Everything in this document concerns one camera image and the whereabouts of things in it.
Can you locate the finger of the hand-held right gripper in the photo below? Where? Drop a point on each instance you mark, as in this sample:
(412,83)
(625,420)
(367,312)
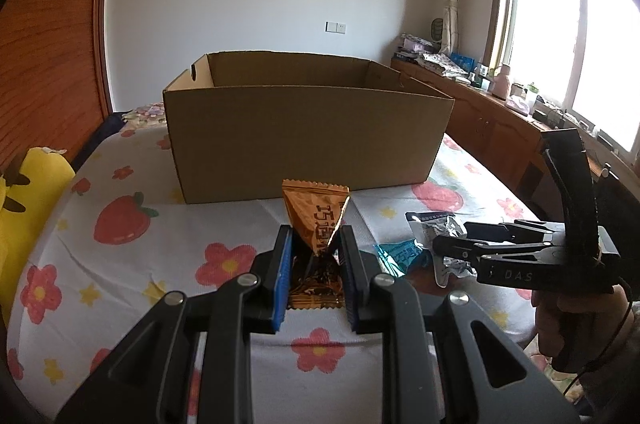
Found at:
(525,271)
(465,246)

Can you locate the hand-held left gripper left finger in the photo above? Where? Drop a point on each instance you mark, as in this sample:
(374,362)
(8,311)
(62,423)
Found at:
(281,284)

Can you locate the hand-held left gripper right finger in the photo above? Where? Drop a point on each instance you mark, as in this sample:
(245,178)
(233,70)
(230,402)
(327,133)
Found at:
(351,284)

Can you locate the silver foil snack packet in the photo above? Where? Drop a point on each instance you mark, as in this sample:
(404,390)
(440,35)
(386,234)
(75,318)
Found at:
(435,226)

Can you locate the orange snack packet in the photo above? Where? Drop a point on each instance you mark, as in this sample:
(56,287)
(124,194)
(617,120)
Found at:
(312,214)

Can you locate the brown cardboard box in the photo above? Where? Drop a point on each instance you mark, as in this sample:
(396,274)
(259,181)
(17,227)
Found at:
(300,144)

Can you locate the person's right forearm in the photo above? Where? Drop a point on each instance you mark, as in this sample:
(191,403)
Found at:
(620,354)

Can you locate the person's right hand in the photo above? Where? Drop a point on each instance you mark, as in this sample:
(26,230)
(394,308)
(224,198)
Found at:
(550,324)

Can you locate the teal snack packet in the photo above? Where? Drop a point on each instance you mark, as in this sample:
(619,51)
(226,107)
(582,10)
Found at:
(400,256)

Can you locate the black device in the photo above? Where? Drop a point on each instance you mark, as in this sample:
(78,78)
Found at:
(547,114)

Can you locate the tissue pack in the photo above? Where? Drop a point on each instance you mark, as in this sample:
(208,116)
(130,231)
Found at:
(517,103)

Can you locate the long wooden cabinet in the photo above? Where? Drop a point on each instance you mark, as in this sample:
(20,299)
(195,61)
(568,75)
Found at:
(480,124)

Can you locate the pink bottle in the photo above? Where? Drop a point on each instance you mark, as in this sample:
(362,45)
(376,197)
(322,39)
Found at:
(502,84)

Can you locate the strawberry flower printed blanket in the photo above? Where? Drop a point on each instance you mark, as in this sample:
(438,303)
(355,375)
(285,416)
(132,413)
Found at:
(150,264)

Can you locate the wooden framed window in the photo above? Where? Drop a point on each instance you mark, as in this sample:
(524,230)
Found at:
(550,29)

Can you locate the blue box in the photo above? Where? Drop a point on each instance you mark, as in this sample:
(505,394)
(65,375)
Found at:
(462,62)

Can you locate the patterned folded cloth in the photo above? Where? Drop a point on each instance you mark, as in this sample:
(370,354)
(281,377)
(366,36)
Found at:
(440,65)

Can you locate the stack of boxes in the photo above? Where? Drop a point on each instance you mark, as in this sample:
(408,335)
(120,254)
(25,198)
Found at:
(411,49)

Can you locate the small white fan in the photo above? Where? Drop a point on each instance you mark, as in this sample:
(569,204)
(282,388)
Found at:
(436,31)

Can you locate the floral cloth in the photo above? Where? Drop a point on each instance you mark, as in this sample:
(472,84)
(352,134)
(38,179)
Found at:
(145,114)

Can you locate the dark blue cloth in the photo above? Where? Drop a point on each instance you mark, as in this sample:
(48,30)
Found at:
(105,134)

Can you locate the yellow plush toy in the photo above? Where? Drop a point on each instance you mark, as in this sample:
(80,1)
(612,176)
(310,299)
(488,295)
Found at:
(35,204)

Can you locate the wooden slatted wardrobe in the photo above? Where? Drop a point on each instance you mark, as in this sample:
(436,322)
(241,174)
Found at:
(55,44)

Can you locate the white wall switch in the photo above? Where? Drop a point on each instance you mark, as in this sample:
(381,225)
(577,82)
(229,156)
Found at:
(336,27)

